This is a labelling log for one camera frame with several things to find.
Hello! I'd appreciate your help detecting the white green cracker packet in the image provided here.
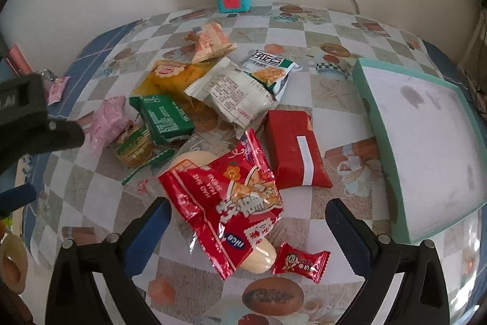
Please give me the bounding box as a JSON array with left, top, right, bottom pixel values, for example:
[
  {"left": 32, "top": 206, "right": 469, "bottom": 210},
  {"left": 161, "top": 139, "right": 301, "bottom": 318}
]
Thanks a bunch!
[{"left": 240, "top": 49, "right": 301, "bottom": 101}]

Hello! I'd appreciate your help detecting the large red snack bag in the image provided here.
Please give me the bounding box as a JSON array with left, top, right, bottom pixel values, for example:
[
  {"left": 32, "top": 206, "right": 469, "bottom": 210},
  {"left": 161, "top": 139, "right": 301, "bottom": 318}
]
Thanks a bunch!
[{"left": 159, "top": 129, "right": 283, "bottom": 280}]

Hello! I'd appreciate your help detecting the orange white snack packet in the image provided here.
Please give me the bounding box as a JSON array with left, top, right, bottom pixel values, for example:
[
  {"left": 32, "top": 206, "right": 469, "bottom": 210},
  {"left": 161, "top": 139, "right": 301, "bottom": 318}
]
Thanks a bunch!
[{"left": 185, "top": 22, "right": 238, "bottom": 63}]

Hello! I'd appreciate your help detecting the teal cardboard box tray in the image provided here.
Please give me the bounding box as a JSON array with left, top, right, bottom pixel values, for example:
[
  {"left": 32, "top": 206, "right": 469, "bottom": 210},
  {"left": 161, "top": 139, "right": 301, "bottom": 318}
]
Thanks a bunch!
[{"left": 352, "top": 58, "right": 486, "bottom": 243}]

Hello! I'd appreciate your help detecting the checkered patterned tablecloth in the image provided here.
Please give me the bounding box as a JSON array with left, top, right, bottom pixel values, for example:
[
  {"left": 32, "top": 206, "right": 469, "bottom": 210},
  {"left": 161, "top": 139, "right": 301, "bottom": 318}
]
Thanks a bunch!
[{"left": 24, "top": 4, "right": 486, "bottom": 324}]

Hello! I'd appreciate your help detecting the small pink candy wrapper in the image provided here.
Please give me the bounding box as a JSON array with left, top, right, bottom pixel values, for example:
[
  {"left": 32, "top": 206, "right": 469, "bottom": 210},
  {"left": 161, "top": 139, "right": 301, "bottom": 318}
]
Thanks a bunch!
[{"left": 47, "top": 76, "right": 70, "bottom": 106}]

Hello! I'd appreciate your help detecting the small red milk candy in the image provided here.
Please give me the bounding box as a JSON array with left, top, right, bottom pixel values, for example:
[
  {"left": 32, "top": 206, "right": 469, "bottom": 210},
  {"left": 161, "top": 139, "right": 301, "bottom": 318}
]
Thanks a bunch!
[{"left": 272, "top": 242, "right": 331, "bottom": 284}]

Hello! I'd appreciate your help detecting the yellow orange snack bag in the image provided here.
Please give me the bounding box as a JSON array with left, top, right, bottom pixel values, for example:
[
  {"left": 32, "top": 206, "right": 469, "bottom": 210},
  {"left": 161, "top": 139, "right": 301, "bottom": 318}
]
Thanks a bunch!
[{"left": 131, "top": 60, "right": 216, "bottom": 112}]

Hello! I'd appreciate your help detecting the green snack packet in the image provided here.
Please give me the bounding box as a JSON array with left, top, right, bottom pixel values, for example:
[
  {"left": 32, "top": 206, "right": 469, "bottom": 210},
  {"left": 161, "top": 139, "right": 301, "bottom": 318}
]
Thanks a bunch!
[{"left": 129, "top": 94, "right": 195, "bottom": 146}]

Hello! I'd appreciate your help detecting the white printed snack packet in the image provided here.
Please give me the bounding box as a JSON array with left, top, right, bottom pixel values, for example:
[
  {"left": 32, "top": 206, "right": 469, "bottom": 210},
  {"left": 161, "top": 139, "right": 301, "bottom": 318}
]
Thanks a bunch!
[{"left": 185, "top": 57, "right": 278, "bottom": 138}]

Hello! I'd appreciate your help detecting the red wrapped tissue pack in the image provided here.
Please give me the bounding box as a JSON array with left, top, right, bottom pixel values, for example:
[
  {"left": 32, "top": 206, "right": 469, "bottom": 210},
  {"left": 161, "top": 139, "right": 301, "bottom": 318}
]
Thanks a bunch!
[{"left": 264, "top": 110, "right": 333, "bottom": 190}]

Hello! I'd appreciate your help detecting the pink wrapped snack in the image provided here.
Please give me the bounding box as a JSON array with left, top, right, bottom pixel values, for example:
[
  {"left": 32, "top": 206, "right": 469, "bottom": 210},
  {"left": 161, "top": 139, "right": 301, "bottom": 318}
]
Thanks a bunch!
[{"left": 89, "top": 96, "right": 130, "bottom": 155}]

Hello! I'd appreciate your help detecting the clear green biscuit packet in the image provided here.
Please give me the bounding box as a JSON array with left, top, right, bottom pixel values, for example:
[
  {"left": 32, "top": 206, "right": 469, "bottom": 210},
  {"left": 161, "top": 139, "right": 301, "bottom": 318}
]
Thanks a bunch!
[{"left": 110, "top": 120, "right": 175, "bottom": 185}]

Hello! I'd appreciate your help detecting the cream bread roll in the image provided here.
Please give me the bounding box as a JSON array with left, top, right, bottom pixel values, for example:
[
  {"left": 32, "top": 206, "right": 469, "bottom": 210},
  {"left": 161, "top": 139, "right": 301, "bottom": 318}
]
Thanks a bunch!
[{"left": 169, "top": 151, "right": 276, "bottom": 275}]

